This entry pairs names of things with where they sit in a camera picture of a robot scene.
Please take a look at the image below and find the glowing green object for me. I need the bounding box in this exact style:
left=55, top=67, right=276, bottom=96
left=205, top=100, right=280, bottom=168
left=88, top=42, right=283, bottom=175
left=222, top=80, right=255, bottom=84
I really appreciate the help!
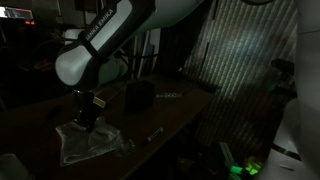
left=229, top=159, right=263, bottom=177

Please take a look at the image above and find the white cup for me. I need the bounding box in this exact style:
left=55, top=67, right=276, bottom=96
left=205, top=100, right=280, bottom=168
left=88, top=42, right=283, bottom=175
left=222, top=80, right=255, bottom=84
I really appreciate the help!
left=0, top=153, right=33, bottom=180

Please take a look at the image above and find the black camera on stand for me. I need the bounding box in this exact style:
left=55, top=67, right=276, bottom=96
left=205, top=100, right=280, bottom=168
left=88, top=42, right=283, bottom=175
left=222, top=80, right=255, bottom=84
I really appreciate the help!
left=270, top=58, right=296, bottom=77

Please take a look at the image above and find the black marker white label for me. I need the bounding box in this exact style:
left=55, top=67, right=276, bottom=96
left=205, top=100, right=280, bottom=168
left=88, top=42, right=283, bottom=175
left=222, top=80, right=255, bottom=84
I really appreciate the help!
left=143, top=126, right=165, bottom=146

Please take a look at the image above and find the yellowish wrist camera box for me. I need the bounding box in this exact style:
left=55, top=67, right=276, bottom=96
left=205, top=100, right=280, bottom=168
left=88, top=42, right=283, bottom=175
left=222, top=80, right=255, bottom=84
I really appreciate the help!
left=92, top=96, right=107, bottom=109

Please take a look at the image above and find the black box container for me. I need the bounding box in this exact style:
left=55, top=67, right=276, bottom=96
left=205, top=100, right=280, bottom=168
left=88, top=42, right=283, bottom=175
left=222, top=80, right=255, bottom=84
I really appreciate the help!
left=124, top=79, right=156, bottom=116

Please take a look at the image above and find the lit monitor screen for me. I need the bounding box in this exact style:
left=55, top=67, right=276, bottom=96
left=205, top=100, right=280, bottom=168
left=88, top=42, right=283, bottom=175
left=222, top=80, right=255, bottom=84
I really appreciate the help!
left=0, top=5, right=36, bottom=26

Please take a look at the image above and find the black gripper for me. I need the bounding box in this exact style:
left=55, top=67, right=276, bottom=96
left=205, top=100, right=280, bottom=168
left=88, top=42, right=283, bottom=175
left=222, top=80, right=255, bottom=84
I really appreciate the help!
left=73, top=90, right=101, bottom=135

